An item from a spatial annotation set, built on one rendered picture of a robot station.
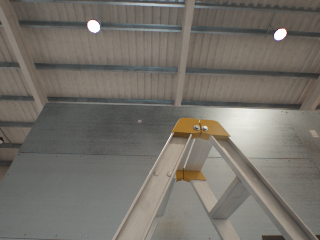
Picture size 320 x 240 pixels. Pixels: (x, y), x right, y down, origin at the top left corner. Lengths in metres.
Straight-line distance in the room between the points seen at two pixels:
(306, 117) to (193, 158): 1.55
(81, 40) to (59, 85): 2.09
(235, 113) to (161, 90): 6.11
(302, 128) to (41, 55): 7.70
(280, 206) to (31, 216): 1.28
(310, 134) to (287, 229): 1.53
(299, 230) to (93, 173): 1.19
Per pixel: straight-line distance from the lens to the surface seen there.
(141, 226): 0.58
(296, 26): 8.10
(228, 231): 0.98
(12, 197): 1.63
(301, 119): 2.26
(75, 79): 8.29
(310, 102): 9.62
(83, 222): 1.39
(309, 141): 2.09
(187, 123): 0.77
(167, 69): 7.45
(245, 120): 1.97
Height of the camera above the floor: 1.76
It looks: 45 degrees up
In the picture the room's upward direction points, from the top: straight up
